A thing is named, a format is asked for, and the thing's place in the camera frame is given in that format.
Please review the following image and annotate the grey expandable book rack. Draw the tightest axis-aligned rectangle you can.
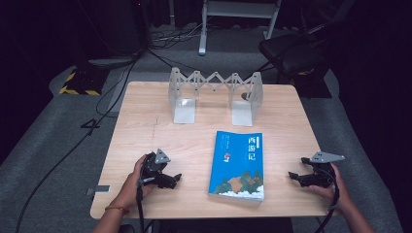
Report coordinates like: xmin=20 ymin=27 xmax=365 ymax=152
xmin=167 ymin=66 xmax=264 ymax=127

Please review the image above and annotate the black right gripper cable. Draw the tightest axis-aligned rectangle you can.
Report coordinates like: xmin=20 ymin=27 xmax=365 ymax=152
xmin=316 ymin=164 xmax=341 ymax=233

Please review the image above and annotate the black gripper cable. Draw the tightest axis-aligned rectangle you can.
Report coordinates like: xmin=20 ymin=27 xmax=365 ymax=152
xmin=316 ymin=164 xmax=341 ymax=233
xmin=135 ymin=177 xmax=156 ymax=233

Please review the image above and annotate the person's right hand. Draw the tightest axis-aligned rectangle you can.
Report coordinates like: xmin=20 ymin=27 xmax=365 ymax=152
xmin=307 ymin=162 xmax=354 ymax=212

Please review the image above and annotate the black chair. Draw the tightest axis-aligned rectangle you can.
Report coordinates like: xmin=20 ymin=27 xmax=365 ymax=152
xmin=257 ymin=21 xmax=333 ymax=85

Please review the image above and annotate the person's left hand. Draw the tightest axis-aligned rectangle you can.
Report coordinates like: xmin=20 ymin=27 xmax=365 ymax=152
xmin=120 ymin=154 xmax=156 ymax=210

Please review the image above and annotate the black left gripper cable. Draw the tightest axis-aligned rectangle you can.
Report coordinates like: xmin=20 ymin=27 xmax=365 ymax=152
xmin=135 ymin=177 xmax=156 ymax=233

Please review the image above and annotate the yellow black striped base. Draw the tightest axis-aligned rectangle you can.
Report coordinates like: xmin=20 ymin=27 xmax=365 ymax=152
xmin=58 ymin=66 xmax=111 ymax=97

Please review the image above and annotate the white metal stand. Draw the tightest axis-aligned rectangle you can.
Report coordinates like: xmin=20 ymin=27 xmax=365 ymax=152
xmin=197 ymin=0 xmax=284 ymax=56

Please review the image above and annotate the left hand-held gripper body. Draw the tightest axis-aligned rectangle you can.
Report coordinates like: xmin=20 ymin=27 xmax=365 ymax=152
xmin=140 ymin=148 xmax=172 ymax=189

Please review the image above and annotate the blue book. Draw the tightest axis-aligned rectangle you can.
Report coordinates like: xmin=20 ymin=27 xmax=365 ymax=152
xmin=207 ymin=130 xmax=265 ymax=203

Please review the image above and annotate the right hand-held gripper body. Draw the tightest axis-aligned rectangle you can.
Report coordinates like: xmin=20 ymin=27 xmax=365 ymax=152
xmin=307 ymin=150 xmax=346 ymax=189

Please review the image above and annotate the grey tape piece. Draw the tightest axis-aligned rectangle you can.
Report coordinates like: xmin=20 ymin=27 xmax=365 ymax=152
xmin=86 ymin=184 xmax=112 ymax=197

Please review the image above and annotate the long black floor cable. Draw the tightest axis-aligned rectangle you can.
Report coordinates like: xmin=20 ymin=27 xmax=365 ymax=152
xmin=14 ymin=59 xmax=139 ymax=233

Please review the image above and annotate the bundle of floor cables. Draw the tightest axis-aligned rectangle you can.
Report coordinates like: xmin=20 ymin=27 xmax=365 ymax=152
xmin=147 ymin=22 xmax=208 ymax=51

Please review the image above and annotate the orange bracelet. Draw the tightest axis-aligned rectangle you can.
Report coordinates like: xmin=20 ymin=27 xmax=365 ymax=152
xmin=104 ymin=205 xmax=130 ymax=216

